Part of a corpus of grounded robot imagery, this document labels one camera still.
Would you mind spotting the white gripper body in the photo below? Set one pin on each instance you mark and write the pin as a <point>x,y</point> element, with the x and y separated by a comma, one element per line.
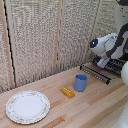
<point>102,62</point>

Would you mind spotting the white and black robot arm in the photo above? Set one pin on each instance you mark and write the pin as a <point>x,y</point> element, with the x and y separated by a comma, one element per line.
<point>110,45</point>

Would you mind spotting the white patterned-rim plate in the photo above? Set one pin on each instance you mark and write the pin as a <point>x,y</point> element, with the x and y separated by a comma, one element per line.
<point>28,107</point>

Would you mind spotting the orange rectangular block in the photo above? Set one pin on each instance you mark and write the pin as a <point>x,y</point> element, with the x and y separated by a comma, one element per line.
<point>67,92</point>

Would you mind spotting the blue cup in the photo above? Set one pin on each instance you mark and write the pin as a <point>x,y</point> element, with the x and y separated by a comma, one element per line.
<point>80,83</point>

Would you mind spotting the beige woven folding screen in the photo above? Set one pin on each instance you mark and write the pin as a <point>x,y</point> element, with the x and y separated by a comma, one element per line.
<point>33,43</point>

